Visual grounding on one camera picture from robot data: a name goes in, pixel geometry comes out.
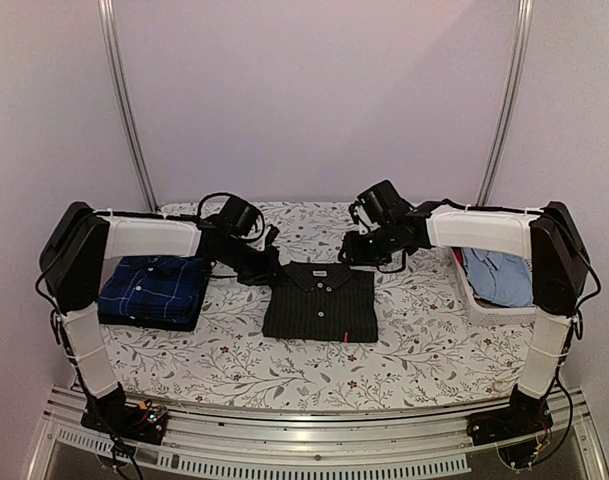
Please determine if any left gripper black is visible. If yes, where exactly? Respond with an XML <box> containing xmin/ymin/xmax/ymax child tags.
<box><xmin>221</xmin><ymin>237</ymin><xmax>290</xmax><ymax>288</ymax></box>

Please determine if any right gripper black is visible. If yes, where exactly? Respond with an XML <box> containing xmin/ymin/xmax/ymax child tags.
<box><xmin>337</xmin><ymin>224</ymin><xmax>397</xmax><ymax>268</ymax></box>

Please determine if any black pinstriped long sleeve shirt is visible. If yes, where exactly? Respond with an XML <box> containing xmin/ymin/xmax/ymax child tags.
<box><xmin>262</xmin><ymin>262</ymin><xmax>379</xmax><ymax>343</ymax></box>

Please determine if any blue plaid shirt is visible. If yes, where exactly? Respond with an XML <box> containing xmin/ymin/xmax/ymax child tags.
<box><xmin>98</xmin><ymin>256</ymin><xmax>210</xmax><ymax>326</ymax></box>

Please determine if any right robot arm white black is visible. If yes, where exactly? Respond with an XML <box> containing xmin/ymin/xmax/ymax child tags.
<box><xmin>338</xmin><ymin>180</ymin><xmax>602</xmax><ymax>436</ymax></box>

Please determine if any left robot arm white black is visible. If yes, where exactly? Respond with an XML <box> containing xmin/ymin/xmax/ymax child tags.
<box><xmin>34</xmin><ymin>195</ymin><xmax>283</xmax><ymax>434</ymax></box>

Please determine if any floral patterned tablecloth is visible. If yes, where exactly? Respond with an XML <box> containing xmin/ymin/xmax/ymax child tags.
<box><xmin>71</xmin><ymin>201</ymin><xmax>553</xmax><ymax>412</ymax></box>

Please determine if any white plastic laundry basket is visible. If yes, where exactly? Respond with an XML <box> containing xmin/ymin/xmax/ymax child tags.
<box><xmin>451</xmin><ymin>247</ymin><xmax>535</xmax><ymax>327</ymax></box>

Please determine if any light blue shirt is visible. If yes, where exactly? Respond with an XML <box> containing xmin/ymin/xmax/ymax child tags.
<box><xmin>461</xmin><ymin>248</ymin><xmax>533</xmax><ymax>308</ymax></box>

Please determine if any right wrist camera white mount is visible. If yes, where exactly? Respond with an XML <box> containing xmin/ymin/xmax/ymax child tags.
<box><xmin>348</xmin><ymin>200</ymin><xmax>374</xmax><ymax>235</ymax></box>

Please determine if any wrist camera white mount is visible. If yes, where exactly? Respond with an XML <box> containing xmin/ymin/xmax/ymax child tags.
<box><xmin>348</xmin><ymin>200</ymin><xmax>374</xmax><ymax>235</ymax></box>
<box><xmin>264</xmin><ymin>224</ymin><xmax>280</xmax><ymax>249</ymax></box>

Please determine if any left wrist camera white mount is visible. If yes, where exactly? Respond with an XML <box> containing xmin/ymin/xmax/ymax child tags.
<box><xmin>264</xmin><ymin>224</ymin><xmax>280</xmax><ymax>249</ymax></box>

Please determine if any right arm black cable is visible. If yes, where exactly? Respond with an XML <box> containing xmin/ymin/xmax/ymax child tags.
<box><xmin>433</xmin><ymin>198</ymin><xmax>548</xmax><ymax>216</ymax></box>

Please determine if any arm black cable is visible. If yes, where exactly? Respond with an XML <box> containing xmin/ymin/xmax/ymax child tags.
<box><xmin>433</xmin><ymin>198</ymin><xmax>548</xmax><ymax>216</ymax></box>
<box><xmin>197</xmin><ymin>191</ymin><xmax>240</xmax><ymax>221</ymax></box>

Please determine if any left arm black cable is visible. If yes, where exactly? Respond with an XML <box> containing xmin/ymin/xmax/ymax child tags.
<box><xmin>197</xmin><ymin>191</ymin><xmax>240</xmax><ymax>221</ymax></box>

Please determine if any right aluminium frame post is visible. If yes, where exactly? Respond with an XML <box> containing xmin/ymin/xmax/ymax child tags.
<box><xmin>476</xmin><ymin>0</ymin><xmax>533</xmax><ymax>206</ymax></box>

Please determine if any aluminium frame post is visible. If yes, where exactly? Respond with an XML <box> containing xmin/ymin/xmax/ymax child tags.
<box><xmin>97</xmin><ymin>0</ymin><xmax>159</xmax><ymax>211</ymax></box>
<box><xmin>476</xmin><ymin>0</ymin><xmax>533</xmax><ymax>206</ymax></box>

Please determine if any aluminium front rail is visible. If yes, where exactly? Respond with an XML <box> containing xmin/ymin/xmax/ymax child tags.
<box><xmin>22</xmin><ymin>387</ymin><xmax>609</xmax><ymax>479</ymax></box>

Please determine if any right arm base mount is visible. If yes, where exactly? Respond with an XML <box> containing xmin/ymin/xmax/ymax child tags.
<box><xmin>466</xmin><ymin>386</ymin><xmax>553</xmax><ymax>446</ymax></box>

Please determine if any left aluminium frame post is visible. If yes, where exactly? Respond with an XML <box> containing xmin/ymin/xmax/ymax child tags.
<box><xmin>97</xmin><ymin>0</ymin><xmax>159</xmax><ymax>211</ymax></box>

